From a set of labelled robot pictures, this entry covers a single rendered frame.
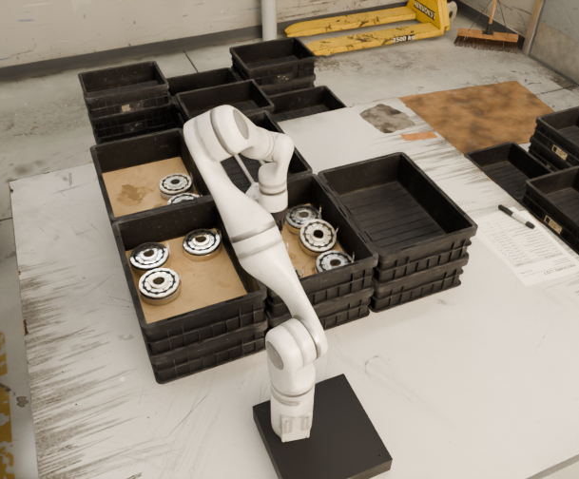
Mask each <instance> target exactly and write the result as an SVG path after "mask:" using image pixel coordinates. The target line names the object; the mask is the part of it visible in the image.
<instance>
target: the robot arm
mask: <svg viewBox="0 0 579 479"><path fill-rule="evenodd" d="M183 135H184V139H185V143H186V145H187V148H188V150H189V152H190V154H191V156H192V158H193V160H194V162H195V164H196V165H197V167H198V169H199V171H200V173H201V175H202V177H203V180H204V182H205V184H206V186H207V188H208V190H209V192H210V194H211V196H212V198H213V200H214V202H215V203H216V205H217V208H218V210H219V212H220V215H221V217H222V221H223V224H224V226H225V229H226V231H227V234H228V237H229V238H230V241H231V243H232V246H233V248H234V250H235V253H236V255H237V257H238V260H239V262H240V264H241V266H242V268H243V269H244V270H245V271H246V272H247V273H249V274H250V275H251V276H253V277H254V278H256V279H257V280H259V281H260V282H262V283H263V284H265V285H266V286H268V287H269V288H270V289H272V290H273V291H274V292H275V293H277V294H278V295H279V296H280V297H281V298H282V300H283V301H284V302H285V304H286V305H287V307H288V309H289V311H290V313H291V315H292V318H291V319H289V320H287V321H285V322H283V323H281V324H280V325H278V326H277V327H275V328H273V329H271V330H270V331H268V333H267V334H266V337H265V347H266V355H267V365H268V370H269V373H270V382H271V386H270V387H271V424H272V428H273V430H274V432H275V433H276V434H277V435H278V436H279V437H280V438H281V441H282V442H287V441H292V440H297V439H302V438H307V437H309V434H310V429H311V426H312V417H313V404H314V391H315V380H316V370H315V367H314V365H313V363H312V362H313V361H315V360H317V359H318V358H320V357H321V356H323V355H324V354H326V352H327V349H328V345H327V339H326V336H325V333H324V331H323V329H322V326H321V324H320V322H319V320H318V317H317V315H316V313H315V311H314V309H313V307H312V306H311V304H310V302H309V300H308V298H307V296H306V295H305V293H304V291H303V289H302V287H301V285H300V283H299V279H298V277H297V275H296V272H295V270H294V267H293V265H292V262H291V260H290V258H289V256H288V253H287V251H286V248H285V245H284V242H283V240H282V230H283V225H285V223H286V216H287V212H288V203H287V188H286V175H287V169H288V165H289V163H290V160H291V157H292V154H293V151H294V142H293V140H292V139H291V137H290V136H288V135H286V134H281V133H277V132H272V131H268V130H266V129H264V128H261V127H258V126H255V125H254V124H253V123H252V122H251V121H250V120H249V119H248V118H246V117H245V116H244V115H243V114H242V113H241V112H240V111H238V110H237V109H236V108H235V107H233V106H231V105H221V106H218V107H215V108H213V109H211V110H209V111H207V112H205V113H204V114H202V115H199V116H197V117H195V118H193V119H191V120H189V121H187V122H186V123H185V124H184V126H183ZM238 153H241V154H242V155H243V156H244V157H246V158H249V159H255V160H263V161H268V162H271V163H266V164H264V165H262V166H261V167H260V169H259V183H257V182H254V183H253V184H252V185H251V186H250V188H249V189H248V190H247V192H246V194H244V193H242V192H241V191H240V189H239V188H237V187H236V186H235V185H234V184H233V183H232V182H231V181H230V180H229V179H228V177H227V176H226V174H225V173H224V171H223V170H222V167H221V164H220V161H222V160H225V159H227V158H229V157H231V156H233V155H236V154H238Z"/></svg>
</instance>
